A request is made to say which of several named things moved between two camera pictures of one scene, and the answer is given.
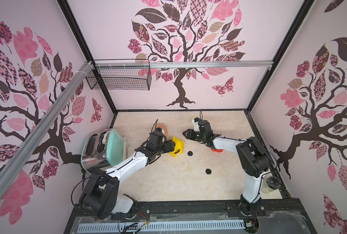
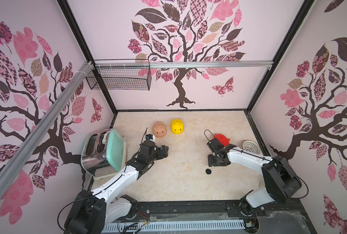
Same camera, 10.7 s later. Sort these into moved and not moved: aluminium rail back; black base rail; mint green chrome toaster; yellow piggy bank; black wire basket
Moved: yellow piggy bank
Not moved: black base rail; mint green chrome toaster; aluminium rail back; black wire basket
